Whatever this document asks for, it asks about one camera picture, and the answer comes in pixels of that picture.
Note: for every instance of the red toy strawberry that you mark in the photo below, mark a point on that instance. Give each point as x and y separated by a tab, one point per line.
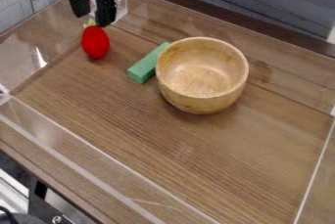
96	41

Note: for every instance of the green rectangular block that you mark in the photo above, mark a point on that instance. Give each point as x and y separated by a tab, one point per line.
144	68

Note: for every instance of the wooden bowl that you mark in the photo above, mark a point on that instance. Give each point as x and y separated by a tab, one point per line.
202	74

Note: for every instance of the clear acrylic tray wall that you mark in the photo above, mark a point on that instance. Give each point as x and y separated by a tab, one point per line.
135	161

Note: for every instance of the black table leg bracket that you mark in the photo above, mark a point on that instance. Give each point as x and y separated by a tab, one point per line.
41	208

